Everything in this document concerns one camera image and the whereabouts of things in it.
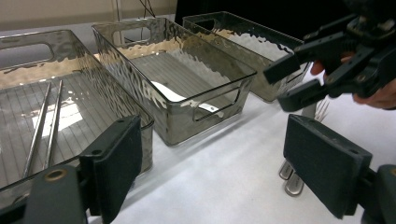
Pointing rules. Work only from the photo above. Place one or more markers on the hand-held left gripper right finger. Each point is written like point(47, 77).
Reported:
point(323, 165)

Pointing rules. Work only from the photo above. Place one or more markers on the transparent grey plastic bin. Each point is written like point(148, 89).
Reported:
point(186, 124)
point(93, 93)
point(264, 46)

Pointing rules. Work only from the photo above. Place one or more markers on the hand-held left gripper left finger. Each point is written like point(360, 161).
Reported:
point(118, 161)

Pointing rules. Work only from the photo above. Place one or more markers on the white ceramic spoon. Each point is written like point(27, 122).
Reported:
point(168, 93)

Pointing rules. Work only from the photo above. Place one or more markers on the white table sheet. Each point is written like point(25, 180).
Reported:
point(218, 186)

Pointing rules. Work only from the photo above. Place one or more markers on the beige wooden shelf unit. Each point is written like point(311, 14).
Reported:
point(62, 12)

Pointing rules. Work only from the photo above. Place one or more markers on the metal chopstick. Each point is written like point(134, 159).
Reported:
point(53, 124)
point(37, 130)

